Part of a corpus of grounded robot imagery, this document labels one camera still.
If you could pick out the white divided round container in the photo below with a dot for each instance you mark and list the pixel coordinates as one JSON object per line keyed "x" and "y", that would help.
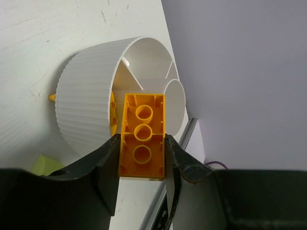
{"x": 108, "y": 71}

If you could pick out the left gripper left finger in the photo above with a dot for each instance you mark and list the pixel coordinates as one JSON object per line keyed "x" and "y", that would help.
{"x": 80, "y": 196}

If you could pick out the orange long lego brick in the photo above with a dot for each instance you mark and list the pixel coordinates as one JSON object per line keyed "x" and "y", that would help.
{"x": 142, "y": 138}

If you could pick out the lime lego near container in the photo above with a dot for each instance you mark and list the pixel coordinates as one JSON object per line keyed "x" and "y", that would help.
{"x": 45, "y": 166}

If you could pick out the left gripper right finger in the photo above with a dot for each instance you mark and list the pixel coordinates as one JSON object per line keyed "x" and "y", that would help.
{"x": 212, "y": 199}

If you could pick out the purple butterfly lego brick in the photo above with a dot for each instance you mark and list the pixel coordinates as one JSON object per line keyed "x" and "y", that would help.
{"x": 52, "y": 97}

